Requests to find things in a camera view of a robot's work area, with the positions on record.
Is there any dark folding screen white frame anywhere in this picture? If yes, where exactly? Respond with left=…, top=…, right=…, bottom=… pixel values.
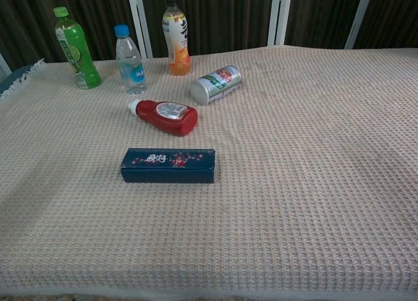
left=0, top=0, right=418, bottom=74

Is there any red ketchup bottle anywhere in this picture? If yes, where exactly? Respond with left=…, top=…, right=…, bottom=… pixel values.
left=127, top=99, right=199, bottom=137

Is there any clear water bottle blue cap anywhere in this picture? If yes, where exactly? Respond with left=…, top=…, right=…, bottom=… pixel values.
left=113, top=24, right=148, bottom=96

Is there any green drink bottle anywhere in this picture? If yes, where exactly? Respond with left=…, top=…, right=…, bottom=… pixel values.
left=53, top=6, right=102, bottom=90

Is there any beige waffle weave tablecloth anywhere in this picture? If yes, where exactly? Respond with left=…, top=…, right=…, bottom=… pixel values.
left=0, top=45, right=418, bottom=299

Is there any orange juice bottle black cap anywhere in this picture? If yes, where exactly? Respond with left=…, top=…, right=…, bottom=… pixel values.
left=162, top=0, right=192, bottom=76

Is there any blue glasses case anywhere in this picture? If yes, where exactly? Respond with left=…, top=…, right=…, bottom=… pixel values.
left=120, top=147, right=216, bottom=184

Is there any white drink can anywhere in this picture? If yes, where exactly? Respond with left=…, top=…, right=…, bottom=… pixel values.
left=189, top=65, right=242, bottom=106

